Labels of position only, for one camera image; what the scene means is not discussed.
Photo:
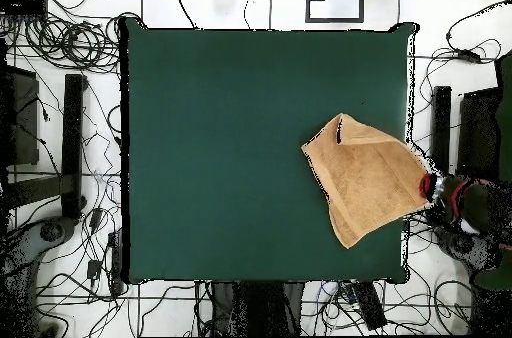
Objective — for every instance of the tan terry towel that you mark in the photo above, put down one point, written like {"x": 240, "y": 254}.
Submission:
{"x": 368, "y": 178}

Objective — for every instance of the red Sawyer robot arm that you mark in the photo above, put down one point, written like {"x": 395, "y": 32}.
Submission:
{"x": 450, "y": 198}

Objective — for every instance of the black flat box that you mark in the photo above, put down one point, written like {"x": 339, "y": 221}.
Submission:
{"x": 24, "y": 4}

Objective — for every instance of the black metal stand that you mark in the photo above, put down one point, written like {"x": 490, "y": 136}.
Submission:
{"x": 72, "y": 146}
{"x": 440, "y": 130}

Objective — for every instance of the black panel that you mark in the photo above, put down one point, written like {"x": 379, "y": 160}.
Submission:
{"x": 478, "y": 134}
{"x": 24, "y": 122}

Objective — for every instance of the green cloth piece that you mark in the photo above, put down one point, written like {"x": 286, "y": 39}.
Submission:
{"x": 506, "y": 134}

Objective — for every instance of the black oblong box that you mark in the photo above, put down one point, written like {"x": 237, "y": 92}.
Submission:
{"x": 370, "y": 306}

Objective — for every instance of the black power adapter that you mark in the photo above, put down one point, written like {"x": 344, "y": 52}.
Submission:
{"x": 468, "y": 56}
{"x": 93, "y": 269}

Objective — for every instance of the dark green table cloth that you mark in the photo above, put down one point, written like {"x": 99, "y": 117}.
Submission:
{"x": 220, "y": 134}

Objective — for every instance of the black power strip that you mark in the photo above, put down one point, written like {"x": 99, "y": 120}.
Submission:
{"x": 116, "y": 262}

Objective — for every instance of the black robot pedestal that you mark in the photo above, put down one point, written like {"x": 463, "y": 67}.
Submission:
{"x": 256, "y": 306}

